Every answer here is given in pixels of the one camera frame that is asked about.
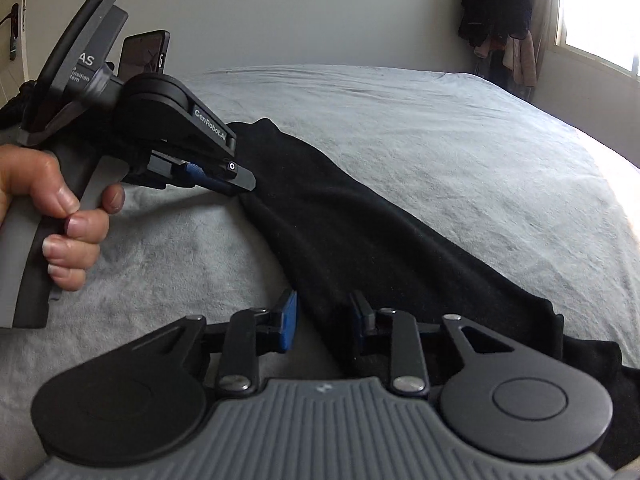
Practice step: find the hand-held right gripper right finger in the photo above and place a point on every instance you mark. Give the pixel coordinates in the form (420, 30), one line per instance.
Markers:
(357, 327)

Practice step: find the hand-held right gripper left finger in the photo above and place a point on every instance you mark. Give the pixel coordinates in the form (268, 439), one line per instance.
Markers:
(287, 320)

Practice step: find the person's left hand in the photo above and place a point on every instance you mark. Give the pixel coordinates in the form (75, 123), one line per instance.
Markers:
(30, 175)

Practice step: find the grey bed sheet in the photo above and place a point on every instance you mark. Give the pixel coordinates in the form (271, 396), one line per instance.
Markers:
(400, 125)

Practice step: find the hanging dark clothes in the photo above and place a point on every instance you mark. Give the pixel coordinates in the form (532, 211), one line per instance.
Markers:
(492, 5)

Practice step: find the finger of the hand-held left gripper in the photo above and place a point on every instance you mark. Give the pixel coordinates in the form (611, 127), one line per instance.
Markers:
(197, 176)

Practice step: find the cream sweatshirt with black sleeves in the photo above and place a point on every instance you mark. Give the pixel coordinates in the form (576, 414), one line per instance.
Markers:
(375, 240)

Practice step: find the window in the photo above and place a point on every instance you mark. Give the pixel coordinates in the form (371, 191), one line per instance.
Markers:
(600, 10)

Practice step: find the beige curtain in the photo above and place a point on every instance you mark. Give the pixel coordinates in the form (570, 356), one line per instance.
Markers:
(545, 10)

